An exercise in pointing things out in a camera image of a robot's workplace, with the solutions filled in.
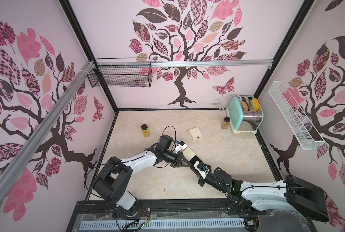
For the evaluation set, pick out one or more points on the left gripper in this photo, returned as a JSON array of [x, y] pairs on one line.
[[177, 163]]

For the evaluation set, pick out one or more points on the cream drawer jewelry box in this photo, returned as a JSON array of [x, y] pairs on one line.
[[195, 134]]

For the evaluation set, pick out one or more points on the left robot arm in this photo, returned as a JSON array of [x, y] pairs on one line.
[[112, 181]]

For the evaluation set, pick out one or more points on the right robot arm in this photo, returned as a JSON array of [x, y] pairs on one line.
[[291, 194]]

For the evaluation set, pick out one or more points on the yellow spice jar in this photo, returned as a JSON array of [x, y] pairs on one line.
[[145, 131]]

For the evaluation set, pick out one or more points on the brown spice jar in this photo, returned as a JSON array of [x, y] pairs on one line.
[[225, 123]]

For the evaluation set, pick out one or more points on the mint green toaster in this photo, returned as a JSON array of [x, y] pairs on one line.
[[245, 114]]

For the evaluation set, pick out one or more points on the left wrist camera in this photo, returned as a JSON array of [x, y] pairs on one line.
[[180, 146]]

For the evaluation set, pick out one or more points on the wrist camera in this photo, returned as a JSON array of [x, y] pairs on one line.
[[202, 169], [180, 146]]

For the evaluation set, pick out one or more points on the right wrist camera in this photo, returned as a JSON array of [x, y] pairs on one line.
[[202, 169]]

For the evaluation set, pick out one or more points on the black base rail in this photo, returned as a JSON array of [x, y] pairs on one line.
[[268, 221]]

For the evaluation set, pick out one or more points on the white slotted cable duct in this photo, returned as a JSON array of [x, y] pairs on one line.
[[162, 224]]

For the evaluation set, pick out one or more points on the white wire shelf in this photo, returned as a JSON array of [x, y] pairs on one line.
[[296, 117]]

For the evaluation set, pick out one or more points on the black wire basket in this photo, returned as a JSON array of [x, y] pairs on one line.
[[122, 73]]

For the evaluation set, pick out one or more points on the aluminium rail back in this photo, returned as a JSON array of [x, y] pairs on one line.
[[192, 63]]

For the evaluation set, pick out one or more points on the aluminium rail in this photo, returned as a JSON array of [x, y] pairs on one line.
[[192, 63], [20, 161]]

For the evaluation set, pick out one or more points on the aluminium rail left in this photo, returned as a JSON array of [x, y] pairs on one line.
[[20, 161]]

